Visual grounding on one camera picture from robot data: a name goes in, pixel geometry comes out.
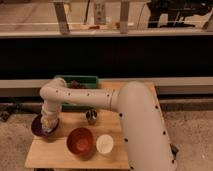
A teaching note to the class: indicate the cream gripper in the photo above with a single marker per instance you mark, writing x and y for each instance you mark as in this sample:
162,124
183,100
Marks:
49,119

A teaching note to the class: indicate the grey blue towel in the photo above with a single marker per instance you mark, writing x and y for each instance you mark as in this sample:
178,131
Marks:
48,128

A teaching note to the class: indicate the purple bowl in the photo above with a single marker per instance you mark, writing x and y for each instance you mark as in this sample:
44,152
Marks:
36,127

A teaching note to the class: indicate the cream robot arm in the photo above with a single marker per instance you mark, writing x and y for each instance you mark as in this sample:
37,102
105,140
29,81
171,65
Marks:
147,141

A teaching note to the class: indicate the orange brown bowl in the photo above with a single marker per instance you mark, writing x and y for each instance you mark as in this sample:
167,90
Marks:
80,141

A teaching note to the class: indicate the green plastic bin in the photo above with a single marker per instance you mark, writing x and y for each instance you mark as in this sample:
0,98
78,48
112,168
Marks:
79,82

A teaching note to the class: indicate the small dark metal cup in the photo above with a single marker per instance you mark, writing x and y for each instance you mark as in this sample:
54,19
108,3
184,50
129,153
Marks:
91,116

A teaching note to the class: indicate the black machine behind window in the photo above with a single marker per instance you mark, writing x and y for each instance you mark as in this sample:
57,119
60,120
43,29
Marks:
176,9

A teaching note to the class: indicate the grey post left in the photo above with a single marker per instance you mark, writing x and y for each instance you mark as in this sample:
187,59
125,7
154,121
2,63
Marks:
61,17

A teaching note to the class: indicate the grey sign post middle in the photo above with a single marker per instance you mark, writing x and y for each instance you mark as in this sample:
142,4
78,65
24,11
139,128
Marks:
99,12

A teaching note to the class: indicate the grey post right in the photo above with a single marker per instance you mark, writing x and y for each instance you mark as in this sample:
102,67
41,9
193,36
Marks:
124,12

